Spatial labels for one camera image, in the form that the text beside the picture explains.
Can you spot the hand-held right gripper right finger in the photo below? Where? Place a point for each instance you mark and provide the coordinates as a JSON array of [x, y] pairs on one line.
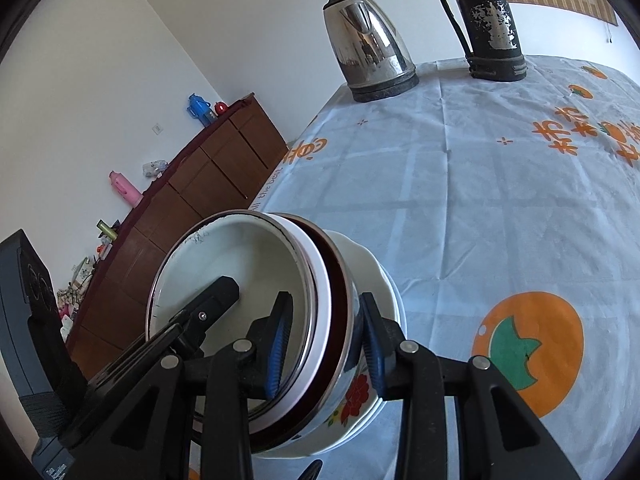
[[372, 345]]

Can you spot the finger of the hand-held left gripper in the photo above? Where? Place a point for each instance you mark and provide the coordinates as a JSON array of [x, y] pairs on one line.
[[210, 305]]

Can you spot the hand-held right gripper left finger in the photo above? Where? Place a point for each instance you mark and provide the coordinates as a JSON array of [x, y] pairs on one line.
[[277, 345]]

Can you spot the stainless steel bowl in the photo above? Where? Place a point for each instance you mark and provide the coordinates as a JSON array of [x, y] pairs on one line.
[[353, 305]]

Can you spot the white plate with red flowers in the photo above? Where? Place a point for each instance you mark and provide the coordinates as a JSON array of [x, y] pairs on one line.
[[355, 400]]

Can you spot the white enamel bowl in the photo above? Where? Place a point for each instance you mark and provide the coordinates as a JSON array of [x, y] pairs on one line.
[[240, 255]]

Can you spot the pile of small clutter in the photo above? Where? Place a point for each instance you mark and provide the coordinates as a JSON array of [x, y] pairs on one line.
[[80, 285]]

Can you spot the green cylindrical canister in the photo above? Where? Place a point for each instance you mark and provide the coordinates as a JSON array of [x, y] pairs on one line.
[[106, 230]]

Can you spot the brown wooden sideboard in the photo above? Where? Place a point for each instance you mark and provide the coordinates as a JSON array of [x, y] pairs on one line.
[[200, 185]]

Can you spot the pink thermos bottle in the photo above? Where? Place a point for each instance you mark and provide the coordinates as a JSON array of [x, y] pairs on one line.
[[126, 190]]

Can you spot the crumpled clear plastic bag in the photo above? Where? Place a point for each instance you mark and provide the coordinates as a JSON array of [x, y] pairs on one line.
[[155, 168]]

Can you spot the pale blue orange-print tablecloth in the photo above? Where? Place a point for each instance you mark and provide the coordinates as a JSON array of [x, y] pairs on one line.
[[475, 200]]

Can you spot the blue thermos jug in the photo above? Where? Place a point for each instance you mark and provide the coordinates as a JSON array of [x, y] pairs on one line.
[[199, 109]]

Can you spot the small red pot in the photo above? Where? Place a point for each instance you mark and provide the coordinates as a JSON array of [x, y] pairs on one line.
[[221, 108]]

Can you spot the stainless steel electric kettle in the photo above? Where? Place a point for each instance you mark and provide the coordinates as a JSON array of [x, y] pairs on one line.
[[367, 45]]

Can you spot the worn black thermos flask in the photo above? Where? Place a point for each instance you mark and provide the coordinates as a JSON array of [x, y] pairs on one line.
[[487, 20]]

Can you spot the white wall socket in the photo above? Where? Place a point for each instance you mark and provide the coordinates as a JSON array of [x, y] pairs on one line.
[[157, 128]]

